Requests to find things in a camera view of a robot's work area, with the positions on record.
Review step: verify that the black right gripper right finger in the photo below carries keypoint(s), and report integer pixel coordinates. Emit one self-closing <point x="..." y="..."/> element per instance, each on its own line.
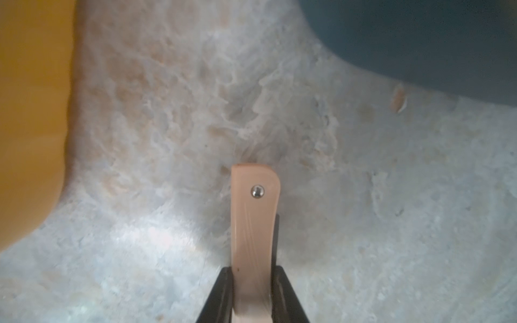
<point x="286" y="305"/>

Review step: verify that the dark teal storage box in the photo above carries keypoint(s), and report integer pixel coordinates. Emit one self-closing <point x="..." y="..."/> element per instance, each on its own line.
<point x="467" y="48"/>

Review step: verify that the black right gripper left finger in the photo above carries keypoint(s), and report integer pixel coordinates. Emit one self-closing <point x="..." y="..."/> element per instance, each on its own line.
<point x="219" y="304"/>

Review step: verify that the yellow storage box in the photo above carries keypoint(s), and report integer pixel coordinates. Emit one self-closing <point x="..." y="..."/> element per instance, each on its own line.
<point x="37" y="45"/>

